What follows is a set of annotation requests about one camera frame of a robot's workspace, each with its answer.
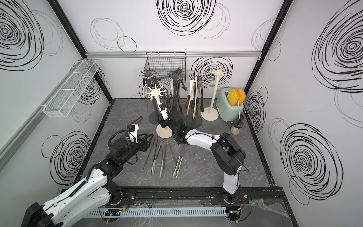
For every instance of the cream rack stand front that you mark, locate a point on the cream rack stand front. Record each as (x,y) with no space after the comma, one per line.
(157,96)

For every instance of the slim steel tweezers tongs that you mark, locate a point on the slim steel tweezers tongs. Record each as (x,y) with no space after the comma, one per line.
(173,156)

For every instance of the grey cable duct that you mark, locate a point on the grey cable duct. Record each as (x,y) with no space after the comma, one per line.
(159,212)

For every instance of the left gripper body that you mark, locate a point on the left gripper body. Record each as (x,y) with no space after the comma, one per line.
(133,149)

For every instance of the slim black tongs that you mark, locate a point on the slim black tongs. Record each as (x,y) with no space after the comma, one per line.
(201,97)

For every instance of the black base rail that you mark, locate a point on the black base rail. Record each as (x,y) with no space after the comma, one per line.
(214,195)

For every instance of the dark grey rack stand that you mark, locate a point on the dark grey rack stand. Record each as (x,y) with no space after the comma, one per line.
(197,122)
(175,116)
(150,80)

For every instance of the cream rack stand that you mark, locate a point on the cream rack stand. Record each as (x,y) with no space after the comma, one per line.
(157,96)
(211,114)

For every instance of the black wire basket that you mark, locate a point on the black wire basket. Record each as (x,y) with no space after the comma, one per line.
(162,64)

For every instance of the green tipped tongs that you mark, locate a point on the green tipped tongs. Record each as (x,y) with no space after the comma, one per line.
(159,155)

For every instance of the white wire shelf basket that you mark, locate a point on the white wire shelf basket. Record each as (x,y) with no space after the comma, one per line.
(70,91)

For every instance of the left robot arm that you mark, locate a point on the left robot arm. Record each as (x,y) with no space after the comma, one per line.
(96,189)

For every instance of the cream tongs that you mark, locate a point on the cream tongs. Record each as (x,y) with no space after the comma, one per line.
(177,168)

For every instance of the cream rack stand rear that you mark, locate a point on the cream rack stand rear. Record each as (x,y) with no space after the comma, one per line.
(211,114)

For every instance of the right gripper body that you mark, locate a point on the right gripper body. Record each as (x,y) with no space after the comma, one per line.
(165,123)

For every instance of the dark cylinder in basket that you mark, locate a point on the dark cylinder in basket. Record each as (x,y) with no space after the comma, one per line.
(177,72)

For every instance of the small glass jar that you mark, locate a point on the small glass jar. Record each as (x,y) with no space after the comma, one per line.
(237,125)

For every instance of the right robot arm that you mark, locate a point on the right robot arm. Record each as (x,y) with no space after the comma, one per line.
(227,152)

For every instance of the black ring tongs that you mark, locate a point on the black ring tongs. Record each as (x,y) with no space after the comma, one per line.
(176,93)

